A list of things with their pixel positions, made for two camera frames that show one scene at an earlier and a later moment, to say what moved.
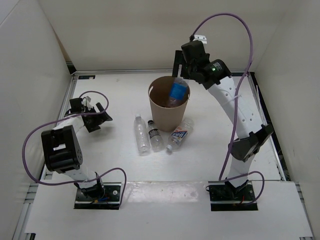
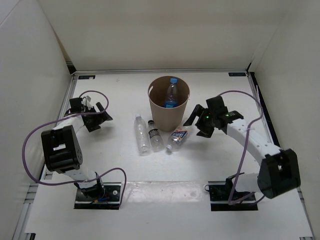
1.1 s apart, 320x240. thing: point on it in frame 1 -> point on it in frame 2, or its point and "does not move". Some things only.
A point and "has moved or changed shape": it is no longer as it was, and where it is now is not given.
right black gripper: x=179 y=59 -> x=198 y=111
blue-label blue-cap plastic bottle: x=178 y=93 has moved or changed shape
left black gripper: x=100 y=118 does not move
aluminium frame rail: x=105 y=71 does not move
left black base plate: x=111 y=200 does not move
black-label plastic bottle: x=155 y=138 does not move
